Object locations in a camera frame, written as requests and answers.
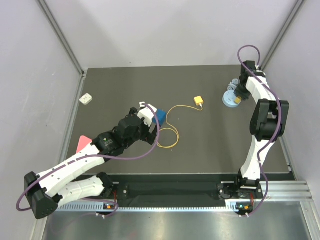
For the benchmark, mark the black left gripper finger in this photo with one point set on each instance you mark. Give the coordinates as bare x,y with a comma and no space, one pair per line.
152,135
133,114

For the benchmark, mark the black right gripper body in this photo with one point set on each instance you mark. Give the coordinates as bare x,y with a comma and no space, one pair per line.
240,91

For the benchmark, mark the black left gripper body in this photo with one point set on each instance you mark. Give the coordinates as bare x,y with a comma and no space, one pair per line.
144,131

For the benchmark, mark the yellow plug adapter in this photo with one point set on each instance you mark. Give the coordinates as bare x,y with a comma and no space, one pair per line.
238,100

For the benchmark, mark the blue cube power socket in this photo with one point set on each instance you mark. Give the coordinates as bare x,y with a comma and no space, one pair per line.
161,116

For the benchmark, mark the yellow charger with cable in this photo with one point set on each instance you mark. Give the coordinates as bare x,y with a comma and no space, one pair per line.
198,101

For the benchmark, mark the white square socket adapter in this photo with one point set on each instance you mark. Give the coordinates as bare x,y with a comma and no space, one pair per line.
85,99

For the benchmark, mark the pink triangular power strip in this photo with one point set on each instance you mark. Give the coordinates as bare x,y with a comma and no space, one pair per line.
83,142

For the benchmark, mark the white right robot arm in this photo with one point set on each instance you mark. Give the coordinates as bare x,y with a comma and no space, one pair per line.
267,124

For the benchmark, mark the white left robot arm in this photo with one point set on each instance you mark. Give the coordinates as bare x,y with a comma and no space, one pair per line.
48,190

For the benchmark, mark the round light blue power strip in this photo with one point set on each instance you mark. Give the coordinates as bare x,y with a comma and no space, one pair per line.
229,97

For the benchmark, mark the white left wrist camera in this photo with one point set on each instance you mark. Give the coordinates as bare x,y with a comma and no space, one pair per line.
146,113

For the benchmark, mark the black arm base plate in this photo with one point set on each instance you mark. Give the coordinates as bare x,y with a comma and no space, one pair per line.
178,191

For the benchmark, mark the left aluminium frame post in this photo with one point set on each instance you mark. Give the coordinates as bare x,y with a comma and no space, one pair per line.
60,35

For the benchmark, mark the aluminium frame post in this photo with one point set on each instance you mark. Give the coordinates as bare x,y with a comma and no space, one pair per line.
298,5
60,35

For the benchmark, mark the grey slotted cable duct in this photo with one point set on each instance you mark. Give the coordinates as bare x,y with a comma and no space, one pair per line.
91,206

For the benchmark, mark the right aluminium frame post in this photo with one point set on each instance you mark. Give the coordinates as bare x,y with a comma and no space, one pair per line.
298,5

